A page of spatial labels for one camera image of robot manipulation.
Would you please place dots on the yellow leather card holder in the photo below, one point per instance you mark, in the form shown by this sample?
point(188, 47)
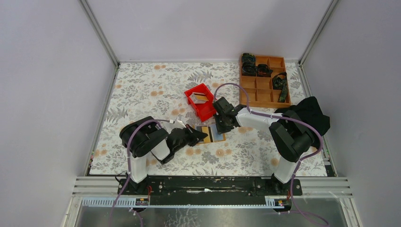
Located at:
point(216, 136)

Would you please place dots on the red plastic bin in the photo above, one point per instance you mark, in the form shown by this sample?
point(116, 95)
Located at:
point(202, 111)

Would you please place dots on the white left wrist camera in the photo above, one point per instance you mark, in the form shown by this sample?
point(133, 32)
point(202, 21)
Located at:
point(179, 123)

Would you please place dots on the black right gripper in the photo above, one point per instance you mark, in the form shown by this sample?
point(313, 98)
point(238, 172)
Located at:
point(220, 129)

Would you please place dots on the black cloth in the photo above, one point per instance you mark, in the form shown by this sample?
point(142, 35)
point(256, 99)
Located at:
point(310, 112)

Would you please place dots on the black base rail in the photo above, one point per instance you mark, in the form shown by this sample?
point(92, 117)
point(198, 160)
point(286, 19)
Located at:
point(210, 191)

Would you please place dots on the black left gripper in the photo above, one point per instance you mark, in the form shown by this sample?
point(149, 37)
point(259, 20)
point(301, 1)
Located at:
point(195, 135)

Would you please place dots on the gold VIP credit card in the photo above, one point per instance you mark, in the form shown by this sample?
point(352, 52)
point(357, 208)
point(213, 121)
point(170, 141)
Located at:
point(207, 130)

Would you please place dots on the rolled dark belt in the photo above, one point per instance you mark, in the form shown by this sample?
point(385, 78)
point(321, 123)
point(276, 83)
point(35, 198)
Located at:
point(248, 58)
point(263, 70)
point(249, 70)

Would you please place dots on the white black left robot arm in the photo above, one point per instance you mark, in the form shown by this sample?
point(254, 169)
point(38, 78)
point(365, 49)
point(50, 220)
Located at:
point(148, 136)

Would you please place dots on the brown compartment organizer tray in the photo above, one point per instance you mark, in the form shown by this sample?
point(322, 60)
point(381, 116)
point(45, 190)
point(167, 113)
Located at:
point(263, 92)

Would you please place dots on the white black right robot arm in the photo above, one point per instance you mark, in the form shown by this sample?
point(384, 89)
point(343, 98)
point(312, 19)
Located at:
point(291, 136)

